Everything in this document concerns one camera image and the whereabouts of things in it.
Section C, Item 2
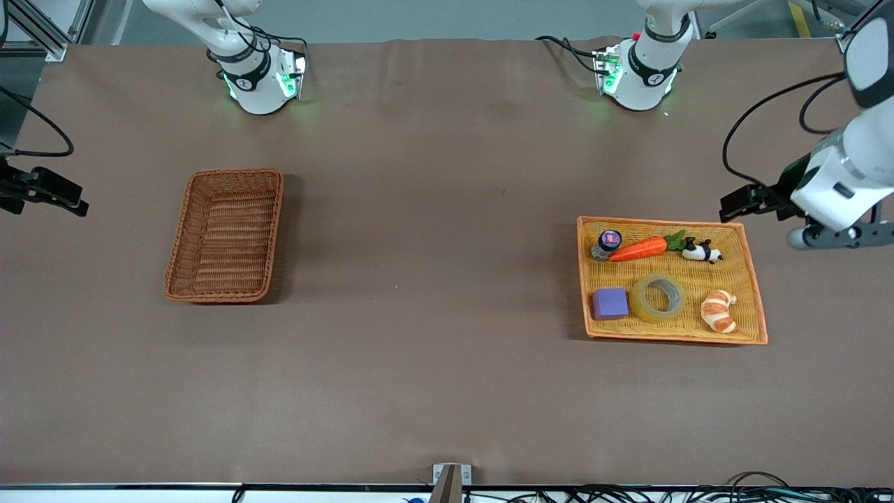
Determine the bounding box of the clear yellowish tape roll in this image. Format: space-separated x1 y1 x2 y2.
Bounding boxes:
629 273 688 323

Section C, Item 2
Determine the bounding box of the orange wicker tray basket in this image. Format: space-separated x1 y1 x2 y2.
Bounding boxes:
577 216 769 346

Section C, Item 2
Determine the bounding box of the brown wicker basket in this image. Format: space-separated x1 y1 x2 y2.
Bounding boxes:
163 168 285 304

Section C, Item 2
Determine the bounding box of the black white panda toy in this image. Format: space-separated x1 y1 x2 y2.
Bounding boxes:
682 238 724 265

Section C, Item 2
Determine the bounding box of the toy croissant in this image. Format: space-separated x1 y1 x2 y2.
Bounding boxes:
701 290 740 335

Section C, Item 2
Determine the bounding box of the orange toy carrot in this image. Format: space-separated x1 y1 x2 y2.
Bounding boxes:
609 230 689 263

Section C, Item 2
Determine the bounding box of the small jar dark lid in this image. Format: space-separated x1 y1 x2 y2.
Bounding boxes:
592 230 624 262

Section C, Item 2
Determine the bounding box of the purple cube block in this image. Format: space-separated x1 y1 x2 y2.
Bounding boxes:
592 288 630 322

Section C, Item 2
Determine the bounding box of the brown table cover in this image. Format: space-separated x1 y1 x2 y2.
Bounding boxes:
0 38 894 486

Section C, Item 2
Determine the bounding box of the black left base cable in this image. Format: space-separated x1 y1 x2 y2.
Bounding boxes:
536 35 605 76

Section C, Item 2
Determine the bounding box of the black base cable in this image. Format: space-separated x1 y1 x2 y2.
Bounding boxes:
536 35 605 76
248 21 309 60

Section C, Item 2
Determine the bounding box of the black right base cable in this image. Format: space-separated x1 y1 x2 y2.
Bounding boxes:
248 21 309 60

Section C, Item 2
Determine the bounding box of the black cable bundle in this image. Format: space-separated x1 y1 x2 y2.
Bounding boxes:
461 472 894 503

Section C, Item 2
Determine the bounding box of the metal table bracket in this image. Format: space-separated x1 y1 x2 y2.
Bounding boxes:
432 464 472 503

